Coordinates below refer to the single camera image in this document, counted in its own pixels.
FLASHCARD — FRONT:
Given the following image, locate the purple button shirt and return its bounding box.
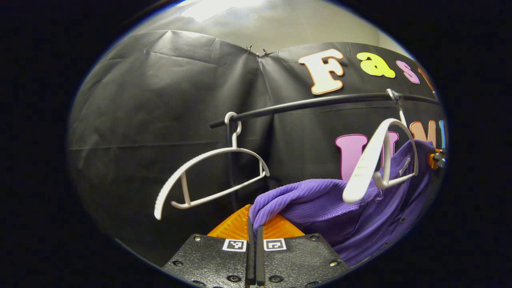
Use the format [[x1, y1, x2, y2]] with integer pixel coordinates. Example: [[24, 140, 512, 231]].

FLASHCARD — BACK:
[[249, 139, 436, 268]]

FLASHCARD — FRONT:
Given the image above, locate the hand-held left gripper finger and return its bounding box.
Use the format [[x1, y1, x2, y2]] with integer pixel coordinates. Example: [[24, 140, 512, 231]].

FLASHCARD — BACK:
[[162, 204, 256, 288], [256, 214, 351, 288]]

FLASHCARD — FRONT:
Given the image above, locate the black metal clothes rack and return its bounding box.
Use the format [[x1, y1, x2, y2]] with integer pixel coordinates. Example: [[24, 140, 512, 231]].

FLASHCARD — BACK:
[[209, 92, 440, 129]]

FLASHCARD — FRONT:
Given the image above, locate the black backdrop cloth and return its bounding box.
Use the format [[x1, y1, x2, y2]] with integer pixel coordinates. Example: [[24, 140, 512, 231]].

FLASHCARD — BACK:
[[67, 30, 448, 266]]

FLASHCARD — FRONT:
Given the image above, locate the white plastic clothes hanger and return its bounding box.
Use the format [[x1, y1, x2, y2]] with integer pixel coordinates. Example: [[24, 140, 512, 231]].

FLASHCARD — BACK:
[[342, 89, 420, 204], [154, 112, 270, 221]]

